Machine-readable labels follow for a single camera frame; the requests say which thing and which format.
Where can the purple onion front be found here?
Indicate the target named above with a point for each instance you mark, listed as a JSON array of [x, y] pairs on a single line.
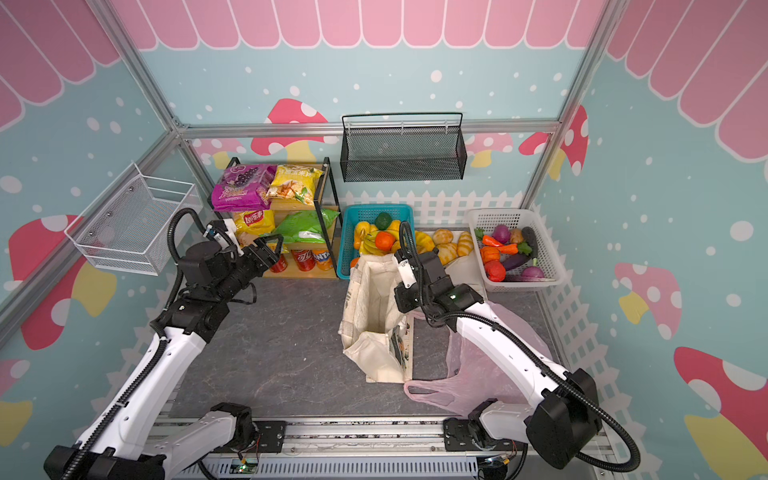
[[533, 273]]

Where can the beige canvas tote bag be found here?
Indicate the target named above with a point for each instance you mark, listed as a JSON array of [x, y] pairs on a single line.
[[375, 335]]

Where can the white plastic vegetable basket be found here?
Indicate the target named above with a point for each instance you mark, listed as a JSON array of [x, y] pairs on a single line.
[[544, 256]]

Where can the dark purple eggplant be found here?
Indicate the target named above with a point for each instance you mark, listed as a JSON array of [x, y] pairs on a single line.
[[512, 262]]

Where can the red tomato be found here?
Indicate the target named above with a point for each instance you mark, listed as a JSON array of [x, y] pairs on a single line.
[[495, 271]]

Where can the banana bunch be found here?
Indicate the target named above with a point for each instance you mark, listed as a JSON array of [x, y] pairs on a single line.
[[365, 235]]

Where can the small striped bread roll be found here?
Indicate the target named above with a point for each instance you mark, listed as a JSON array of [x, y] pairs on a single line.
[[465, 244]]

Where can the pink plastic grocery bag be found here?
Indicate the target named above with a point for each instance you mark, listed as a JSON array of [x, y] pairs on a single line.
[[472, 379]]

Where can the green snack bag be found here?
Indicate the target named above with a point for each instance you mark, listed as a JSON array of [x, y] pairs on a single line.
[[307, 226]]

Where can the wooden black-frame shelf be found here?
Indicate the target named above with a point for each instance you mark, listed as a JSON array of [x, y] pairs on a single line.
[[293, 207]]

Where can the green avocado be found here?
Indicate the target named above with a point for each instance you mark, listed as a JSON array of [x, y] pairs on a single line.
[[383, 221]]

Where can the purple onion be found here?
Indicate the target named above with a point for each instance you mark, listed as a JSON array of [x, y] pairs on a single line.
[[533, 273], [502, 234]]

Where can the long striped croissant bread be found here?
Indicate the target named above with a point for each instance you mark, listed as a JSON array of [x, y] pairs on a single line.
[[447, 253]]

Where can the striped yellow bread roll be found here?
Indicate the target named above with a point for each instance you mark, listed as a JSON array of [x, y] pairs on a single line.
[[424, 242]]

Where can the orange tomato fruit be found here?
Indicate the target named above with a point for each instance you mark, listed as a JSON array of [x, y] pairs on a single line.
[[385, 241]]

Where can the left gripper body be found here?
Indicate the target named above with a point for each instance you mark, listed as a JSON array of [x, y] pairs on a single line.
[[246, 266]]

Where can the red soda can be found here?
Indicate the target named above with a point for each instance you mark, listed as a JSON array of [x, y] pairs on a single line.
[[281, 265], [304, 259]]

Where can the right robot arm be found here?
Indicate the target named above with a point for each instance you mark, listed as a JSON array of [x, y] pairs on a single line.
[[563, 413]]

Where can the white wire wall basket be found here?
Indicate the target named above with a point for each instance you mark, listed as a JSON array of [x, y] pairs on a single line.
[[124, 229]]

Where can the yellow chips bag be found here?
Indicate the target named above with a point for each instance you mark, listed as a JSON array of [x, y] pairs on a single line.
[[253, 224]]

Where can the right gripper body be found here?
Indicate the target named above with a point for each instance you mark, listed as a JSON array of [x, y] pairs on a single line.
[[405, 255]]

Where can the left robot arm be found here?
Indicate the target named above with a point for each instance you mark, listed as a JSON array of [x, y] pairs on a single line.
[[211, 270]]

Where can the teal plastic fruit basket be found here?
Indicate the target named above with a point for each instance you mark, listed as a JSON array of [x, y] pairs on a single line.
[[351, 216]]

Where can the brown potato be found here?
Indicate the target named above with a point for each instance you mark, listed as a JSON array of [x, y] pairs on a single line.
[[517, 236]]

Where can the orange soda can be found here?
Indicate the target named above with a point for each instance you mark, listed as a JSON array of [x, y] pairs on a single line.
[[322, 258]]

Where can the yellow snack bag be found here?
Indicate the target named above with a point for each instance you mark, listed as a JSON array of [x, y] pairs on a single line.
[[295, 182]]

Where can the black mesh wall basket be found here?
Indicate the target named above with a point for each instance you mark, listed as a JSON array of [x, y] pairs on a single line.
[[403, 147]]

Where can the purple candy bag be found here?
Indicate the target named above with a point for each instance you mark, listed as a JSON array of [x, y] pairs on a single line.
[[244, 188]]

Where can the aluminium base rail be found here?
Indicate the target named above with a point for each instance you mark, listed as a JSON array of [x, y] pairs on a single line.
[[354, 448]]

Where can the purple onion back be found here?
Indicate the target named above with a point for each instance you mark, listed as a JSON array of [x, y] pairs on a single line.
[[502, 234]]

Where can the round beige bread bun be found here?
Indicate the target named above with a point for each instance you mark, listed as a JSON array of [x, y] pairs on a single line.
[[442, 236]]

